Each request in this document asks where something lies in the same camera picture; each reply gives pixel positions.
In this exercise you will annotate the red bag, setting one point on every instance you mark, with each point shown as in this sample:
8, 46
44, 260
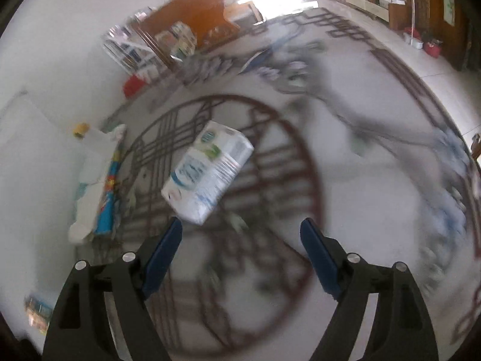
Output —
133, 86

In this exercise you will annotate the television cabinet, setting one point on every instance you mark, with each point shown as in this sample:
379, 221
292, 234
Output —
357, 0

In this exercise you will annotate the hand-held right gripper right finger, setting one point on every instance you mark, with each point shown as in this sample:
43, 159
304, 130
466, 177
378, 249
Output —
319, 259

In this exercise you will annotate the white desk lamp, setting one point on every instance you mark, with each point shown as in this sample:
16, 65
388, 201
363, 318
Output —
99, 154

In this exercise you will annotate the white bookshelf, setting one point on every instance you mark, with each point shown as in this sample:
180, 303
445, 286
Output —
127, 50

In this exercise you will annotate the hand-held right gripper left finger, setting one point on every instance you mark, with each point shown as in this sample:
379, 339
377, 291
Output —
163, 259

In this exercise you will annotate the red bucket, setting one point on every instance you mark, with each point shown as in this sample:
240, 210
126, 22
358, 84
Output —
432, 49

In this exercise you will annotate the colourful blurred packet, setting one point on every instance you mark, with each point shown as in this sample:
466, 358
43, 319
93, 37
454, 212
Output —
37, 314

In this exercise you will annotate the floral wall scroll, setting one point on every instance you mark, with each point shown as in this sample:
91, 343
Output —
448, 5

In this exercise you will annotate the printed paper packets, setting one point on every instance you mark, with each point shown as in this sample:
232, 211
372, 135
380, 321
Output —
176, 41

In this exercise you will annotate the white milk carton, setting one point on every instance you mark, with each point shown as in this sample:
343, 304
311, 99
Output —
206, 173

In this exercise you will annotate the yellow tape roll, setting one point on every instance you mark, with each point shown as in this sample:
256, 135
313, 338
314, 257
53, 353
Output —
80, 129

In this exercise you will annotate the wooden sofa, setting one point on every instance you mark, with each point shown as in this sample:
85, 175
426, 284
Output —
188, 11

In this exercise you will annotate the white mop bucket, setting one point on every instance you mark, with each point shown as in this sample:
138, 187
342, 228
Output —
412, 40

